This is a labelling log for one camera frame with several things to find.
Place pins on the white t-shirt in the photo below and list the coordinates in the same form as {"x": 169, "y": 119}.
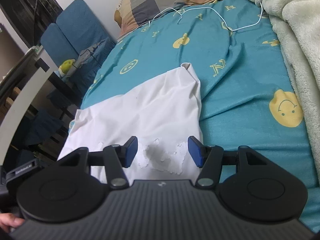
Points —
{"x": 162, "y": 113}

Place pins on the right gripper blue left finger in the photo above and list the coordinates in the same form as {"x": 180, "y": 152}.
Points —
{"x": 127, "y": 152}

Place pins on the light green fleece blanket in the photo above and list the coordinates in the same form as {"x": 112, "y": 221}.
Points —
{"x": 296, "y": 24}

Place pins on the white black desk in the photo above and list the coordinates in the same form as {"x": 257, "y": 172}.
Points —
{"x": 21, "y": 104}

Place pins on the green yellow plush toy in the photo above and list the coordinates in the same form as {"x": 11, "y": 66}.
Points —
{"x": 65, "y": 67}

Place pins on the green box on windowsill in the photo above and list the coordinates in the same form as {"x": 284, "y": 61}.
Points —
{"x": 38, "y": 49}

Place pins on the person's left hand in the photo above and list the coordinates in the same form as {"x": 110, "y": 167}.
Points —
{"x": 9, "y": 220}

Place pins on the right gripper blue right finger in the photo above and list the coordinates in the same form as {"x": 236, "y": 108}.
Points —
{"x": 198, "y": 151}

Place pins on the dark window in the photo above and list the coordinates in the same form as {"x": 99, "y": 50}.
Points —
{"x": 30, "y": 18}

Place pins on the teal patterned bed sheet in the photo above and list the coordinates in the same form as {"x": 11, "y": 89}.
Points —
{"x": 238, "y": 60}

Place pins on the grey shark plush toy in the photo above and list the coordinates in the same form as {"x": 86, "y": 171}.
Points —
{"x": 96, "y": 52}

